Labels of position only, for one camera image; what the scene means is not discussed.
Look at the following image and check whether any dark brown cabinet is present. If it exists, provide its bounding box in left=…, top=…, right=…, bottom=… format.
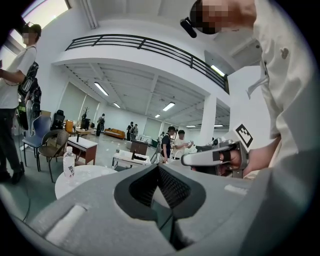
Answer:
left=129, top=139, right=149, bottom=156

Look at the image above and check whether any black head-mounted camera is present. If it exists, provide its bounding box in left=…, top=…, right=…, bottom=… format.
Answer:
left=179, top=16, right=198, bottom=39

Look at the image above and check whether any black balcony railing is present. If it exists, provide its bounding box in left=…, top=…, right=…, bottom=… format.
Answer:
left=65, top=33, right=230, bottom=95

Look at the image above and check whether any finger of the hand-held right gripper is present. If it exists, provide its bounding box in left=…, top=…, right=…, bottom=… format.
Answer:
left=180, top=146, right=221, bottom=167

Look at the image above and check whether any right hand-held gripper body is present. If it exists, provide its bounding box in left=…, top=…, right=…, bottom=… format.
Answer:
left=194, top=123, right=254, bottom=179

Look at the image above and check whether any person's head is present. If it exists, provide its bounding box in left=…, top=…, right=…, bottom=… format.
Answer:
left=189, top=0, right=258, bottom=36

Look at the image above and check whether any black floor cable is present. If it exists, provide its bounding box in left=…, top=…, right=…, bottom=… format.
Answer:
left=21, top=183, right=33, bottom=223

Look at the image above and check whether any white-topped brown coffee table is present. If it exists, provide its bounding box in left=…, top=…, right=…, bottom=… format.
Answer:
left=66, top=135, right=99, bottom=166

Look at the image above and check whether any black camera tripod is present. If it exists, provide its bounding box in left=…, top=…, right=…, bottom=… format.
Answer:
left=149, top=138, right=164, bottom=165

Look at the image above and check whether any person's right hand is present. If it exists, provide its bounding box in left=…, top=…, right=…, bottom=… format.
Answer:
left=218, top=149, right=242, bottom=177

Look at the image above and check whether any black office chair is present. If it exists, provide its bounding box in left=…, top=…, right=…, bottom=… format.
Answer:
left=50, top=109, right=66, bottom=131

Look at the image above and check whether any person's white shirt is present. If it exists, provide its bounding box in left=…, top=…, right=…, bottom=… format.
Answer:
left=213, top=0, right=320, bottom=171

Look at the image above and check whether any round white marble table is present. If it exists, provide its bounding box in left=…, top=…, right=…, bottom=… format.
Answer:
left=54, top=164, right=119, bottom=201

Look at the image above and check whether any yellow armchair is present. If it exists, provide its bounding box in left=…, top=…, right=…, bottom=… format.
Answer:
left=64, top=120, right=76, bottom=134

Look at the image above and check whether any clear plastic water bottle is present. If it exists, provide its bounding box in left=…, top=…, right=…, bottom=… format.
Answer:
left=62, top=146, right=76, bottom=179

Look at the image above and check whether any black patterned backpack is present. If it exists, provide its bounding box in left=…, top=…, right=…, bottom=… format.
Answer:
left=16, top=61, right=43, bottom=138

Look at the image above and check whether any black coat stand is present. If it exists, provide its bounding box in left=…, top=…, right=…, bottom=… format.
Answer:
left=81, top=106, right=91, bottom=131

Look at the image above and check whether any blue plastic chair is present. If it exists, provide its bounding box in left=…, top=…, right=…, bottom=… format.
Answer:
left=21, top=115, right=52, bottom=173

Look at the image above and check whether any person's right forearm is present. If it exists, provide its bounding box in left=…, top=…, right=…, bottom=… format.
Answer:
left=241, top=136, right=284, bottom=177

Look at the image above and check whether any white low table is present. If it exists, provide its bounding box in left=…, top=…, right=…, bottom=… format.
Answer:
left=111, top=149, right=152, bottom=171

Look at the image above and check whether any brown wicker chair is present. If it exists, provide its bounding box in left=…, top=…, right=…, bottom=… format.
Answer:
left=37, top=129, right=70, bottom=183

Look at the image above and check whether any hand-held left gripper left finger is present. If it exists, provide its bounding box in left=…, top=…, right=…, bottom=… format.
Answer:
left=28, top=163, right=177, bottom=256

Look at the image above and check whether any white square column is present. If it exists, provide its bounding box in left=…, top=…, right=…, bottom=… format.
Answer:
left=199, top=93, right=218, bottom=146

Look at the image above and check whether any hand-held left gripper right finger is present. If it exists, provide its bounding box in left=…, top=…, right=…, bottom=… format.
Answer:
left=158, top=163, right=316, bottom=252

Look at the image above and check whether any orange sofa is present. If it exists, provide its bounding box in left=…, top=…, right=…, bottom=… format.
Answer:
left=103, top=127, right=126, bottom=140

